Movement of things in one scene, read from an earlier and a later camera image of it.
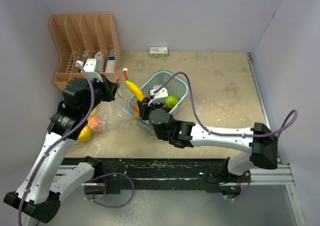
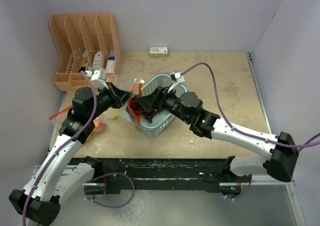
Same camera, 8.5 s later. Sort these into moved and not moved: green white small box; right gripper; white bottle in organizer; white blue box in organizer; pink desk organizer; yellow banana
Moved: yellow banana; right gripper
Not moved: white blue box in organizer; pink desk organizer; white bottle in organizer; green white small box
